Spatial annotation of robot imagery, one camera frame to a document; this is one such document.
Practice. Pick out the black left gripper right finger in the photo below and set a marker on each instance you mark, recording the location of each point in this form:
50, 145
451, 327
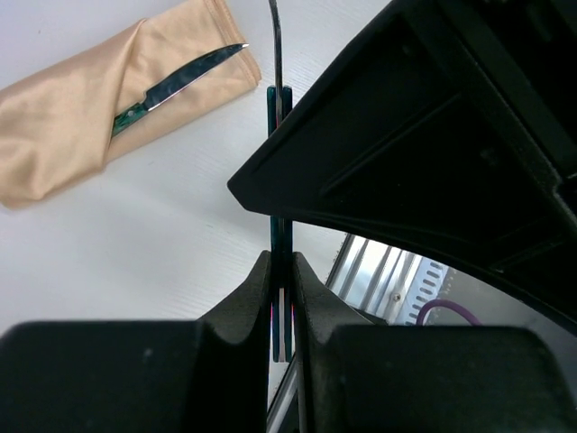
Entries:
356, 376

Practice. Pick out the aluminium frame rail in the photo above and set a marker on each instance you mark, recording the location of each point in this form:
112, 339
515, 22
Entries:
376, 279

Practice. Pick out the green handled knife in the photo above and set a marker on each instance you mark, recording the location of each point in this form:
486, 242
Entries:
173, 84

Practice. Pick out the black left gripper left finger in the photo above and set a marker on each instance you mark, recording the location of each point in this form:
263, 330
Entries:
204, 375

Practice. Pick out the white slotted cable duct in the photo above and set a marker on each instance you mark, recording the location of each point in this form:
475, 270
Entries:
425, 286

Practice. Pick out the peach satin napkin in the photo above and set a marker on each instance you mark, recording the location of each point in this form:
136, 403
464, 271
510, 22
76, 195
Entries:
57, 124

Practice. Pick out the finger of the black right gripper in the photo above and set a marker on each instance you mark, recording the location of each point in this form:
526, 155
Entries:
447, 128

